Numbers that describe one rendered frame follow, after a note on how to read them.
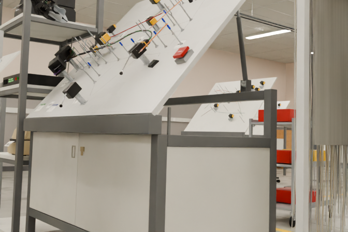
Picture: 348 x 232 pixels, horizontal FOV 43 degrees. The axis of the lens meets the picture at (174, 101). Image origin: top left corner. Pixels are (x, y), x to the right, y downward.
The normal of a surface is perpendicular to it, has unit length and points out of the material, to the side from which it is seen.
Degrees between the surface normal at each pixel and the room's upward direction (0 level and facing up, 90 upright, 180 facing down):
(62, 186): 90
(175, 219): 90
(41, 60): 90
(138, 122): 90
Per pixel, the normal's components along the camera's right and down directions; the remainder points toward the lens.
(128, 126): -0.79, -0.07
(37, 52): 0.63, -0.04
